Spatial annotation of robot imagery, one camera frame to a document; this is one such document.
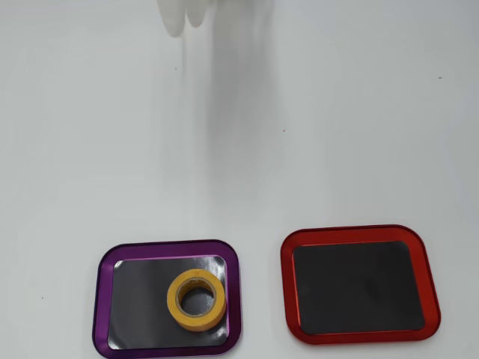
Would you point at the yellow masking tape roll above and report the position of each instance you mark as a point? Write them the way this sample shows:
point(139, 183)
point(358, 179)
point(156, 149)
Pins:
point(198, 314)

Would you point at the red metal dish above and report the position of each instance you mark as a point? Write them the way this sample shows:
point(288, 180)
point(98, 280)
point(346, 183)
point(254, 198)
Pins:
point(359, 284)

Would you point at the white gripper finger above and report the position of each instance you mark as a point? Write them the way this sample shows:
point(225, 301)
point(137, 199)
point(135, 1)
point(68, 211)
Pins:
point(172, 16)
point(195, 13)

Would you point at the purple metal dish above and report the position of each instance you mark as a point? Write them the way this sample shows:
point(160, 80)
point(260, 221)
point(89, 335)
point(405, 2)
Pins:
point(142, 299)

